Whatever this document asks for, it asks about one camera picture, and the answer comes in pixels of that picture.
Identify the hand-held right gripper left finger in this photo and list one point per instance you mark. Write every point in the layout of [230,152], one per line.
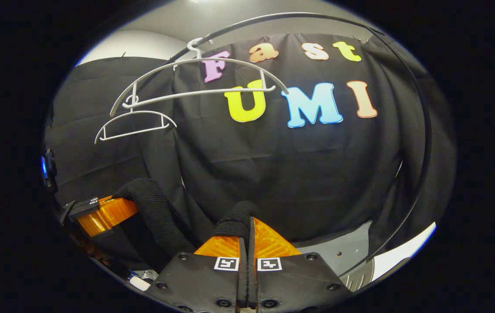
[199,282]

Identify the white plastic clothes hanger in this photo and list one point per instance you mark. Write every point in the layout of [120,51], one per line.
[130,130]
[212,91]

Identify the black metal clothes rack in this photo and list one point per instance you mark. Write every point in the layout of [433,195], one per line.
[421,130]

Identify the black knit garment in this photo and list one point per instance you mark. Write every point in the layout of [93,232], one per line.
[156,208]

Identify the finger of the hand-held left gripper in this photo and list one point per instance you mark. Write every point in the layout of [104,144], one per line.
[88,250]
[108,215]

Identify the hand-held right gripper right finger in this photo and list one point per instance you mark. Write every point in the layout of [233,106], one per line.
[295,282]

